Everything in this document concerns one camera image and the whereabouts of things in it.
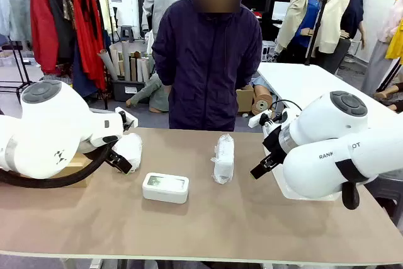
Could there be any red dress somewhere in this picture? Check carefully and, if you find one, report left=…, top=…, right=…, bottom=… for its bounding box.
left=69, top=0, right=107, bottom=91

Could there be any white table leg frame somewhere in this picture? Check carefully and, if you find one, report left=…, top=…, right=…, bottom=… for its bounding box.
left=61, top=256, right=105, bottom=269

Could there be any grey fluffy coat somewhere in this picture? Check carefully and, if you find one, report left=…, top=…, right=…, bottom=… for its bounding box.
left=0, top=0, right=33, bottom=43

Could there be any unwrapped white digital clock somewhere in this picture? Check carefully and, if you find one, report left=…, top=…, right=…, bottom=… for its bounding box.
left=142, top=173, right=190, bottom=204

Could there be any clear plastic container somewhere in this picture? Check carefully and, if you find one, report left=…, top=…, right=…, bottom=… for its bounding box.
left=270, top=152, right=344, bottom=202

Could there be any small cardboard carton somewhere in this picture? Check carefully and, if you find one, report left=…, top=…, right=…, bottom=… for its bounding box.
left=236, top=88, right=255, bottom=113

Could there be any slanted grey paper roll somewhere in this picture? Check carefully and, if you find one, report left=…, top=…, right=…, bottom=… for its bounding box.
left=97, top=49, right=119, bottom=81

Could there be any large brown paper roll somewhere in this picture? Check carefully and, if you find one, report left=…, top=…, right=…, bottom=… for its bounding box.
left=251, top=85, right=274, bottom=117

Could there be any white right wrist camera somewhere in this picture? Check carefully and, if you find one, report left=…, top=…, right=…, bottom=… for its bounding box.
left=247, top=108, right=275, bottom=130

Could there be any tall grey paper roll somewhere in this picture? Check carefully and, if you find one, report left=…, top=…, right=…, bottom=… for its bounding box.
left=122, top=41, right=132, bottom=81

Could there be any mannequin in cream jacket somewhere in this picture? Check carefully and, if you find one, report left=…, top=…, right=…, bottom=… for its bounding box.
left=317, top=0, right=368, bottom=74

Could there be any white plastic crate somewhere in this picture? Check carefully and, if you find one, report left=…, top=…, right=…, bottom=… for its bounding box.
left=261, top=40, right=278, bottom=62

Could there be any blue hanging garment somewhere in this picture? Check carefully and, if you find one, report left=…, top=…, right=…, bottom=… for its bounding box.
left=72, top=45, right=99, bottom=98

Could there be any black storage bin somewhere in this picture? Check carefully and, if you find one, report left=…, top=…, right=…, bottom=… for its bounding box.
left=111, top=79, right=151, bottom=102

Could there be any narrow bubble-wrapped clock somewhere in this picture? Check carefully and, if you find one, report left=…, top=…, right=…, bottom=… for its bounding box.
left=210, top=134, right=236, bottom=185

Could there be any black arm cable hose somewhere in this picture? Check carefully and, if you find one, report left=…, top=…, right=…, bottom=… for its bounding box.
left=0, top=139, right=122, bottom=188
left=335, top=158, right=377, bottom=210

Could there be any red coat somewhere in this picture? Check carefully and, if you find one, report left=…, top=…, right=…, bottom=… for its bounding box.
left=30, top=0, right=60, bottom=74

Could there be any white monitor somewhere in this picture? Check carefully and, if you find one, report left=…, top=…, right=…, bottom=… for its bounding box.
left=272, top=1, right=295, bottom=21

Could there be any black clothes rack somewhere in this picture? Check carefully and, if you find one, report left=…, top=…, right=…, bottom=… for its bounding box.
left=0, top=0, right=110, bottom=111

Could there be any black tripod pole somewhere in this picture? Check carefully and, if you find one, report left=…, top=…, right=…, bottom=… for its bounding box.
left=304, top=0, right=334, bottom=67

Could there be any cream paper roll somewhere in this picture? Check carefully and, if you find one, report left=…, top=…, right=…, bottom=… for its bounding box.
left=109, top=44, right=123, bottom=77

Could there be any mannequin in beige coat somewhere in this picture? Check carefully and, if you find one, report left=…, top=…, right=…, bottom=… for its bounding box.
left=274, top=0, right=330, bottom=64

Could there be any black hanging garment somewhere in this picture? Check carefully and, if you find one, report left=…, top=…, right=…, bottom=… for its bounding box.
left=48, top=0, right=76, bottom=64

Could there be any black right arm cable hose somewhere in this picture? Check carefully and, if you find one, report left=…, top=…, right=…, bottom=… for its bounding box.
left=335, top=158, right=377, bottom=210

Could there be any person in purple jacket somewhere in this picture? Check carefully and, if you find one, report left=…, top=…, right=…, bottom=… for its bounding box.
left=151, top=0, right=263, bottom=132

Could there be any wide bubble-wrapped clock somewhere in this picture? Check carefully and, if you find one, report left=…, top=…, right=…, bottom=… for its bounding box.
left=111, top=132, right=144, bottom=175

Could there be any low black metal stand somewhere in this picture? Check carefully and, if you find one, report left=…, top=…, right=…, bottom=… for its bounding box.
left=0, top=43, right=36, bottom=93

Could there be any black plastic stool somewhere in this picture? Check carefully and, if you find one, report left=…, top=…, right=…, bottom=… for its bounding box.
left=365, top=176, right=403, bottom=219

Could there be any lying mannequin in blue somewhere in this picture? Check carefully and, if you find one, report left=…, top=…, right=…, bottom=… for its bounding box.
left=251, top=75, right=268, bottom=90

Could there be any grey plastic stool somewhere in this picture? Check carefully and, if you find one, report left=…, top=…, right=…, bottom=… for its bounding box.
left=119, top=25, right=135, bottom=43

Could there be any cream hanging garment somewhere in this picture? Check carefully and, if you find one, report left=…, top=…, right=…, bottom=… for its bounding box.
left=96, top=0, right=115, bottom=35

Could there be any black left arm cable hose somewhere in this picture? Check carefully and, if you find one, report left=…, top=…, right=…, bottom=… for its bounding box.
left=0, top=139, right=122, bottom=188

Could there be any mannequin in pink top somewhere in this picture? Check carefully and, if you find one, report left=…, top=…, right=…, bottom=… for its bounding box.
left=360, top=0, right=403, bottom=96

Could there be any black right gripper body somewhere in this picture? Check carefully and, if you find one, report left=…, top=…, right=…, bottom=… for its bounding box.
left=261, top=123, right=288, bottom=164

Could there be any lying mannequin in grey-green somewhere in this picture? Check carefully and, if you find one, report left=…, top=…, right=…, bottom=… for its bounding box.
left=125, top=72, right=171, bottom=114

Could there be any brown cardboard box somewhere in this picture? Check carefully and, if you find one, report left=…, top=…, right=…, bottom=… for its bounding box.
left=17, top=151, right=93, bottom=188

